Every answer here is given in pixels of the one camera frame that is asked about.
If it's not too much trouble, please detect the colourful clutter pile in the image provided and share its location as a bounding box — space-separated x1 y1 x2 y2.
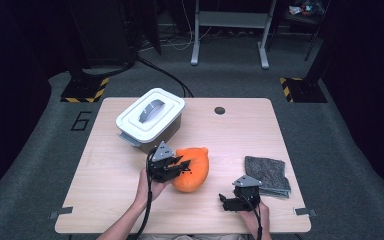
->
288 0 328 24

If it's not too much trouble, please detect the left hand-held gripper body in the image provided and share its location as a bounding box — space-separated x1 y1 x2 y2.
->
146 140 182 184

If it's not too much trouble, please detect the hand-held gripper black cable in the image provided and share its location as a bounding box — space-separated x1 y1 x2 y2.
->
239 191 264 240
135 146 158 240

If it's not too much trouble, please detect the thick black floor cable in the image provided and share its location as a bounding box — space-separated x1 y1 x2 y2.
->
79 55 195 99

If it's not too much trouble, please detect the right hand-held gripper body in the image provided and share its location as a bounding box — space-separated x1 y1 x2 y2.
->
232 174 263 213

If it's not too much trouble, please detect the person's left hand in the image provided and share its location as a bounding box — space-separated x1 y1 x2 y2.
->
134 167 172 208

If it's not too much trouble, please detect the black equipment cabinet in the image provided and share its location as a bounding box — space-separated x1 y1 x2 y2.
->
64 0 163 69

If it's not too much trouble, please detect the translucent grey storage box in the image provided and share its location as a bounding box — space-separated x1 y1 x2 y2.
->
118 113 183 156

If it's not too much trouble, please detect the grey fluffy cloth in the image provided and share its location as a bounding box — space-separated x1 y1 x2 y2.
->
244 155 292 200

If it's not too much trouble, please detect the grey table corner bracket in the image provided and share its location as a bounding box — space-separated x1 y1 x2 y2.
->
293 207 317 217
49 206 74 220

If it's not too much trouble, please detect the thin white floor cable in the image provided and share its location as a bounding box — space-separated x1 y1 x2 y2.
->
139 0 213 52

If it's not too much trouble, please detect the orange plush toy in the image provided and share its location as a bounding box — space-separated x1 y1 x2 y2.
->
170 146 210 194

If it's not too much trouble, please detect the black yellow striped stand base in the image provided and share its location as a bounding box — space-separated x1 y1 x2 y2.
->
60 76 110 104
279 77 328 104

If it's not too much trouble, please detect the right hand-held gripper black cable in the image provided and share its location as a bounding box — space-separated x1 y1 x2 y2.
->
239 191 264 240

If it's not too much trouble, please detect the person's right hand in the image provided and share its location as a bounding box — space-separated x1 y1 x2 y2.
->
239 200 271 233

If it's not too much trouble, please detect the white metal stand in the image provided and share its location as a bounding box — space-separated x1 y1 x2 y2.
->
190 0 278 70

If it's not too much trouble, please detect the left hand-held gripper black cable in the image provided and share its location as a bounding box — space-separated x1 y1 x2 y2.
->
135 146 158 240

